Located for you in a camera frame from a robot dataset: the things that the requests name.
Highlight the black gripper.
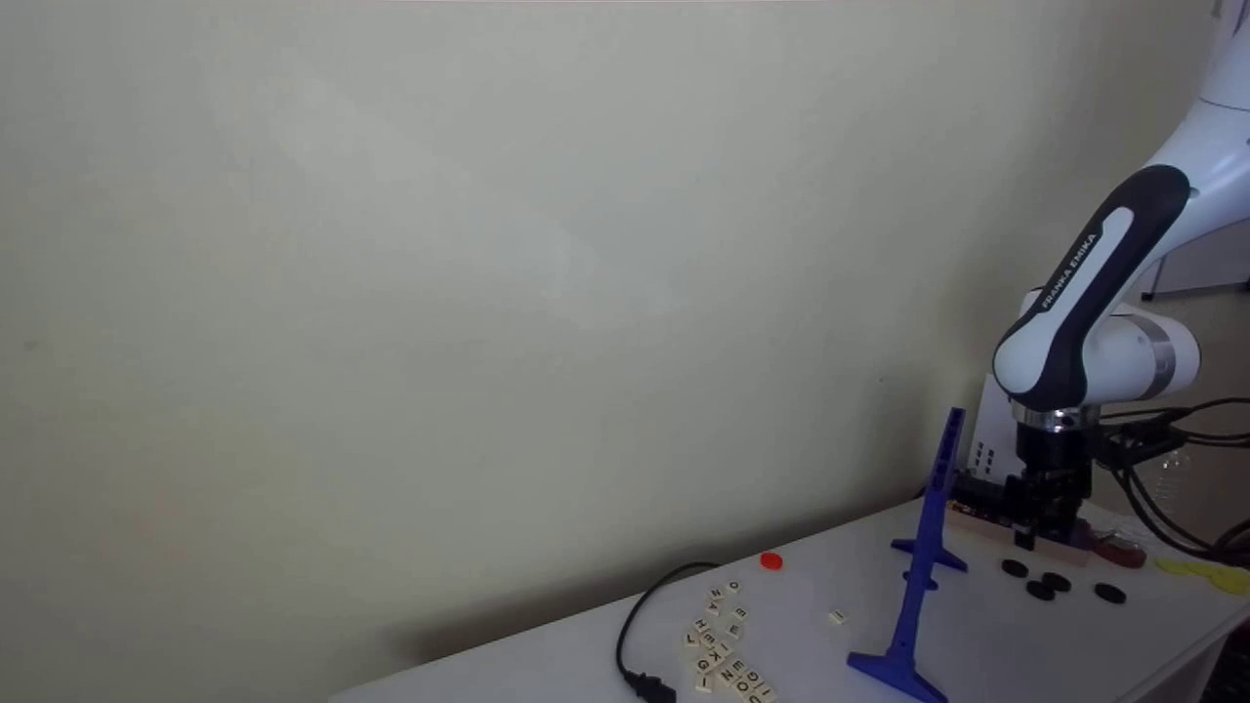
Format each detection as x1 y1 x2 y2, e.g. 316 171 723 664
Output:
1011 422 1097 553

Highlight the blue connect four rack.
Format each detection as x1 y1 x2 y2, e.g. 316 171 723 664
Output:
846 408 972 703

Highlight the white rectangular container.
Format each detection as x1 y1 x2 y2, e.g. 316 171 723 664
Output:
971 375 1032 485

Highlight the white shelf table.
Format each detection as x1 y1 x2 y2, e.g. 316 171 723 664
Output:
329 491 1250 703

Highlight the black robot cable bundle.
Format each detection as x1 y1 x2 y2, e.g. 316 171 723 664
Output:
1090 394 1250 566

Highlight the black power cable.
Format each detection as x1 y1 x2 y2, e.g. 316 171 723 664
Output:
614 558 729 703

